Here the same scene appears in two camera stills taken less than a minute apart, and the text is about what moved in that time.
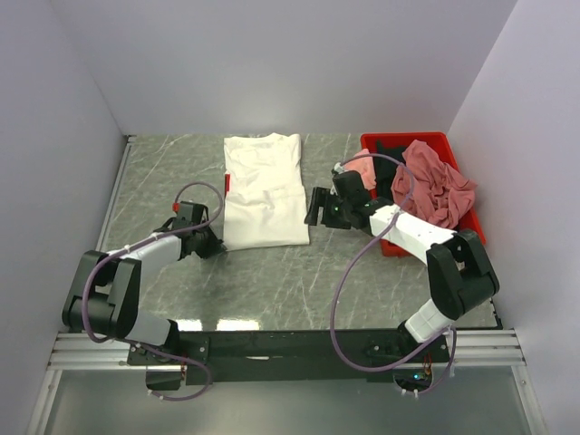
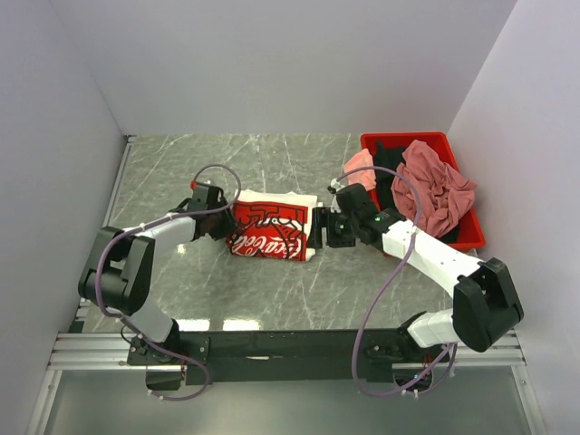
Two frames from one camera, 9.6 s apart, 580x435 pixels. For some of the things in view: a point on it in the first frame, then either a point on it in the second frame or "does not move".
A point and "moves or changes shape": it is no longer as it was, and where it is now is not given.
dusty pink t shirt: [428, 188] does not move
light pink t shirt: [365, 166] does not move
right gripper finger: [319, 198] -> [319, 220]
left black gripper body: [207, 242] -> [222, 223]
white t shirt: [266, 206] moves or changes shape
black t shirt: [385, 169] does not move
